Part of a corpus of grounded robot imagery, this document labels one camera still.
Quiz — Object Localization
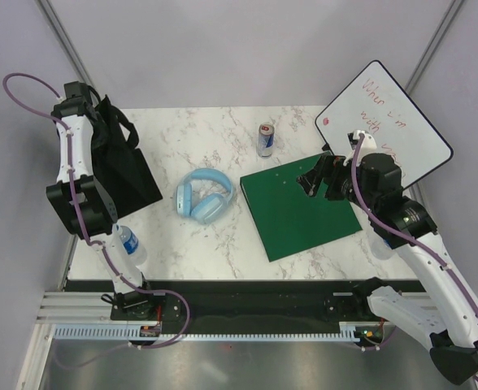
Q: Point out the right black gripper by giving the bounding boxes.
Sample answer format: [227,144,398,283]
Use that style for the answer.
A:
[296,152,378,213]

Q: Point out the energy drink can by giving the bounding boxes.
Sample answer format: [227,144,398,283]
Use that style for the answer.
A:
[257,123,275,158]

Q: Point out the black canvas bag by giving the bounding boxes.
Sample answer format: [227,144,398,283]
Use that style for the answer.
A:
[91,97,163,218]

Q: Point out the plastic water bottle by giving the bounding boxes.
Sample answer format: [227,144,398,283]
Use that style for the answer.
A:
[116,224,147,267]
[368,235,393,261]

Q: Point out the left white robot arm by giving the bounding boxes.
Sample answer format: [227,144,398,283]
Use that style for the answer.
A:
[46,81,163,321]

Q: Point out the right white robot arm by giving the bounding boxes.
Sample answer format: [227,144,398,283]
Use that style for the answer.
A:
[297,153,478,385]

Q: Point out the green binder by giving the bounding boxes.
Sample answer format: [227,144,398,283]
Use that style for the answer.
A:
[240,155,362,262]

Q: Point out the white whiteboard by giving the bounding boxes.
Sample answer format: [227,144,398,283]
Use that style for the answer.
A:
[315,60,454,189]

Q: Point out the light blue headphones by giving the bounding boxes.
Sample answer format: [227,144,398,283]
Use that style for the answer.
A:
[174,168,234,225]

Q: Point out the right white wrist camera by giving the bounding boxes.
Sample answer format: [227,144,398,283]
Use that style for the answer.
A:
[342,129,378,167]

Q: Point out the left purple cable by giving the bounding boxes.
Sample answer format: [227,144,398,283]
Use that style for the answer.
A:
[2,72,191,350]

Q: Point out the left aluminium corner post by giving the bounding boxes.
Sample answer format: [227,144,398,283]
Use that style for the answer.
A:
[35,0,95,87]

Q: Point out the aluminium corner post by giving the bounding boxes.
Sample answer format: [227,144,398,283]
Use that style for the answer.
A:
[405,0,467,94]
[35,0,95,87]

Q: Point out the white cable duct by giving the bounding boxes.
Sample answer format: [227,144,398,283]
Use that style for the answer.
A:
[53,323,382,343]

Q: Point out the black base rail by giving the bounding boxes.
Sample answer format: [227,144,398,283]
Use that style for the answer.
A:
[66,278,427,336]

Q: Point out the right aluminium corner post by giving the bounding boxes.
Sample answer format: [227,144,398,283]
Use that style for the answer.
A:
[405,0,467,94]

